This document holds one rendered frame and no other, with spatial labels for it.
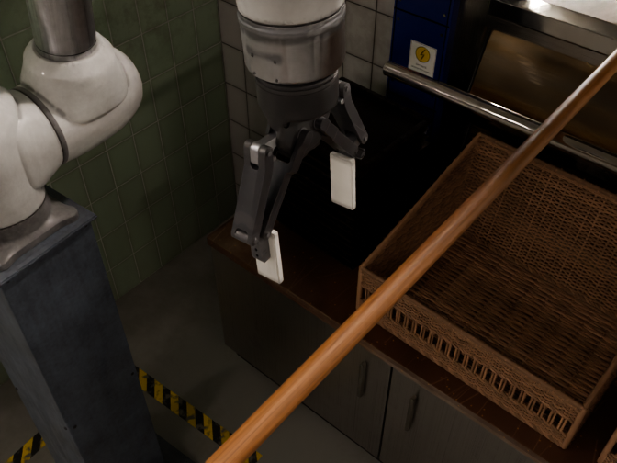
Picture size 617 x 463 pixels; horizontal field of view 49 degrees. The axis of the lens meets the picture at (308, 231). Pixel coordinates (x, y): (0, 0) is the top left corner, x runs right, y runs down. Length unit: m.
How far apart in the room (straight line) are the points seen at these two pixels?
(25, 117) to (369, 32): 0.98
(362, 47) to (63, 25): 0.94
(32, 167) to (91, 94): 0.16
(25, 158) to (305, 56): 0.73
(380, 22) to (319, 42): 1.28
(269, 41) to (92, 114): 0.73
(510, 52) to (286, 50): 1.17
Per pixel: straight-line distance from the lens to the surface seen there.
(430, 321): 1.51
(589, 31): 1.58
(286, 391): 0.79
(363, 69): 1.94
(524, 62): 1.68
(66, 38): 1.21
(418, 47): 1.76
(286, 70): 0.58
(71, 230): 1.32
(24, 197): 1.25
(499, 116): 1.27
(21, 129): 1.21
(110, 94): 1.27
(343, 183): 0.77
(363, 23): 1.88
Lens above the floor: 1.87
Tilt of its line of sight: 44 degrees down
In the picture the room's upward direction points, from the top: straight up
